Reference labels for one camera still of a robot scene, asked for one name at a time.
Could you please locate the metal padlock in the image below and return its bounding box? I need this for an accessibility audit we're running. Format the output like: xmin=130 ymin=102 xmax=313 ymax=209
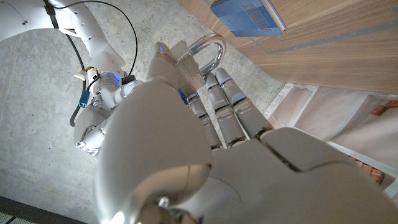
xmin=169 ymin=33 xmax=227 ymax=97

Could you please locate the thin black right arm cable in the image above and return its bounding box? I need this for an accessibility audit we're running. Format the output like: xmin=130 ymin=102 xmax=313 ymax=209
xmin=54 ymin=0 xmax=139 ymax=77

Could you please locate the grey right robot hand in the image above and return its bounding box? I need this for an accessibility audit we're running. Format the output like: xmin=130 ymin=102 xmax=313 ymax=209
xmin=73 ymin=80 xmax=144 ymax=156

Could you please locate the printed bookshelf backdrop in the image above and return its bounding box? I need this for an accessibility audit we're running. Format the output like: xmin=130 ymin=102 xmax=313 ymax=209
xmin=264 ymin=82 xmax=398 ymax=200

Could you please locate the blue book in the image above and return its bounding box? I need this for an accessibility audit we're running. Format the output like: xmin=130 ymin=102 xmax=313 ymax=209
xmin=210 ymin=0 xmax=287 ymax=38

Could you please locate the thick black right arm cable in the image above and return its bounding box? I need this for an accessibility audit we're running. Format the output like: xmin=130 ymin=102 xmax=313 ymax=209
xmin=42 ymin=0 xmax=88 ymax=128

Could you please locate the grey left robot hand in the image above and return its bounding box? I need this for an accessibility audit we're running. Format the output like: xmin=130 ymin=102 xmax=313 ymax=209
xmin=93 ymin=42 xmax=398 ymax=224

